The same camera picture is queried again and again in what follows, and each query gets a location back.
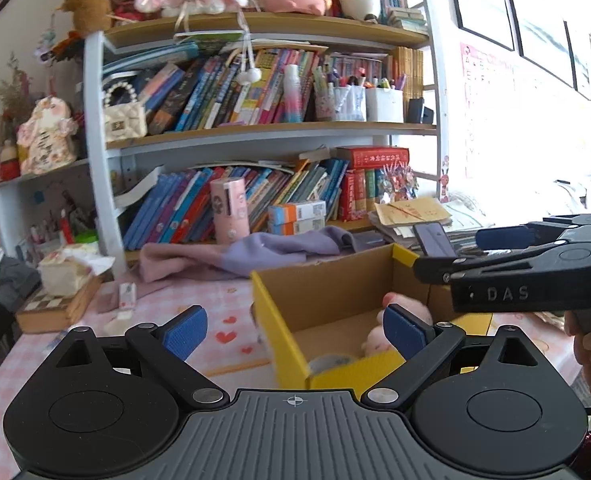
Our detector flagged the cream quilted handbag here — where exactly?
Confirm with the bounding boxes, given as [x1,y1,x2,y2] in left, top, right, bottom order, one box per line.
[102,82,148,143]

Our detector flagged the dark grey cloth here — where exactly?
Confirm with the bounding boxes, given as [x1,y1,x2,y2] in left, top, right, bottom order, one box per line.
[0,255,41,311]

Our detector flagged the row of leaning colourful books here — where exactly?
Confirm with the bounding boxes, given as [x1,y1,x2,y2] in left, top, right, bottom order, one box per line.
[140,47,326,134]

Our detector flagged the white side shelf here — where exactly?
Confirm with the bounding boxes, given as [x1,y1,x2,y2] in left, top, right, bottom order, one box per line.
[0,157,91,261]

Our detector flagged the thick red dictionary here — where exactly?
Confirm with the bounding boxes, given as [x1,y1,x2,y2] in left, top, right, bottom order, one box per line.
[336,146,410,170]

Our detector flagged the pink cylindrical humidifier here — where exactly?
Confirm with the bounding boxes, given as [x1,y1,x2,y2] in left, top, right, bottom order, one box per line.
[210,177,250,243]

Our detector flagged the wooden checkered box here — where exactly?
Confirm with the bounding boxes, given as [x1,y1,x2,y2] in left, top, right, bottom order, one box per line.
[16,272,104,335]

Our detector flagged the yellow spined books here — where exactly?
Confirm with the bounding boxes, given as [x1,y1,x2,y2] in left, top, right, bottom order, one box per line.
[393,47,423,101]

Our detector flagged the colourful hanging ornament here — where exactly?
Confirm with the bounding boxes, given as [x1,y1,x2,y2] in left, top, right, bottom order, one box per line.
[50,30,86,63]

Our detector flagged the panda plush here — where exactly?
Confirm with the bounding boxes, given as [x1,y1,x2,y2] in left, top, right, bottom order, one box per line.
[338,0,382,23]

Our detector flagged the black framed wall picture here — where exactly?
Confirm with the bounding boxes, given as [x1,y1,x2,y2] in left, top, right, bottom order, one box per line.
[565,20,591,101]
[500,0,576,88]
[445,0,516,51]

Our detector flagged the messy stack of papers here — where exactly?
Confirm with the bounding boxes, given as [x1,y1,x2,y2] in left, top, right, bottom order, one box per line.
[370,195,501,252]

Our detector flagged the black smartphone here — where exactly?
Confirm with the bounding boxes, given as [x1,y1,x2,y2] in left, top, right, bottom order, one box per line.
[413,222,455,259]

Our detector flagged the white pen holder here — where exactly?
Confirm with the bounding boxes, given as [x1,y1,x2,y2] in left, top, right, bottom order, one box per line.
[365,87,405,123]

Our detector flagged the pink plush toy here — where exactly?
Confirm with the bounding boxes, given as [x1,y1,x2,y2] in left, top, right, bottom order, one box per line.
[362,291,434,357]

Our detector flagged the pink checkered tablecloth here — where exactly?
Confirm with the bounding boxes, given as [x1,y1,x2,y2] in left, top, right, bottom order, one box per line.
[0,280,591,461]

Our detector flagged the white wooden bookshelf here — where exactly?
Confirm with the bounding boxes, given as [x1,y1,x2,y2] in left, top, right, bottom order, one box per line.
[83,0,449,267]

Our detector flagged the brown paper envelope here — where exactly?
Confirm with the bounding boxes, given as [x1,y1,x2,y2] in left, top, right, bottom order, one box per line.
[374,197,453,229]

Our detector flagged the floral lucky cat figurine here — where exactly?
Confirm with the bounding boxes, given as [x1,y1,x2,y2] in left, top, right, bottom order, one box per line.
[16,96,79,176]

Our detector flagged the pink wall chart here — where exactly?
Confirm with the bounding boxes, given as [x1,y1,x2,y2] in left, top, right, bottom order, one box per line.
[459,42,526,181]

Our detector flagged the small black box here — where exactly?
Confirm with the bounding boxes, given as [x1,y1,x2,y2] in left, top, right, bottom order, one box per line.
[406,97,435,125]

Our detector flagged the yellow cardboard box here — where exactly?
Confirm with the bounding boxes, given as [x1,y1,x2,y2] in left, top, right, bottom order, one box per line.
[250,242,494,391]

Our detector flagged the dried flower bouquet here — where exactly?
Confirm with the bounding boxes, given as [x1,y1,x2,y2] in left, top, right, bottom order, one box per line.
[0,52,36,126]

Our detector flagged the upright red books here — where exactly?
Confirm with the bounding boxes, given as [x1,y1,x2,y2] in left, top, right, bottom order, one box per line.
[339,167,376,222]

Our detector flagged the red white small doll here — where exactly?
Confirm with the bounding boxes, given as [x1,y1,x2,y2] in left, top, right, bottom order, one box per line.
[0,140,21,183]

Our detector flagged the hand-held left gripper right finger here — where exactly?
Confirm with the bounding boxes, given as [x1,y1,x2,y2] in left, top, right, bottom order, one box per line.
[360,305,543,408]

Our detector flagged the clear marker holder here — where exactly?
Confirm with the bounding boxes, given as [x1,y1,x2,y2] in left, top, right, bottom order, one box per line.
[333,85,367,122]

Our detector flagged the colourful paper decoration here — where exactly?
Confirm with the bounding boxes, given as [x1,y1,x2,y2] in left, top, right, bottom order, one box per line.
[378,162,420,203]

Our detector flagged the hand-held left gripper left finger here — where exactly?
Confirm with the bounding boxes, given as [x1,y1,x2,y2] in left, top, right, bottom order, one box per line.
[53,305,231,408]

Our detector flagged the clear tape roll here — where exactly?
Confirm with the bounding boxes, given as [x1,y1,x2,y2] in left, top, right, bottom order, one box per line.
[308,353,359,376]

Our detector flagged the purple cloth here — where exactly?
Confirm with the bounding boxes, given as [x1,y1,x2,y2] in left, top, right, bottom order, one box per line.
[140,226,357,284]

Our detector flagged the cream tissue pack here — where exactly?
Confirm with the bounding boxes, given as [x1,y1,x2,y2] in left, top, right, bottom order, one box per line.
[38,242,115,297]

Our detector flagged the brown teddy plush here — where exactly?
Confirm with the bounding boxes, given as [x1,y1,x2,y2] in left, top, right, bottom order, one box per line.
[58,0,114,36]

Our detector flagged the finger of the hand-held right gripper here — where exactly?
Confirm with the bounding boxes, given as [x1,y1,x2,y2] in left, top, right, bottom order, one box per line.
[475,212,591,252]
[413,241,591,286]

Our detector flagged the floral pen holder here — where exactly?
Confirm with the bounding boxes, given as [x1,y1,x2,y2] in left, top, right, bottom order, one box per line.
[315,67,336,121]

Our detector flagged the small stack of green books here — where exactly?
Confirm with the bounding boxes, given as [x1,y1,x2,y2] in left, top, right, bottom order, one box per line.
[388,7,429,31]

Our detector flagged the row of blue spined books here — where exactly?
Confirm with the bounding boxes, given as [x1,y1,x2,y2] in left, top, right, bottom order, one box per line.
[123,157,351,251]

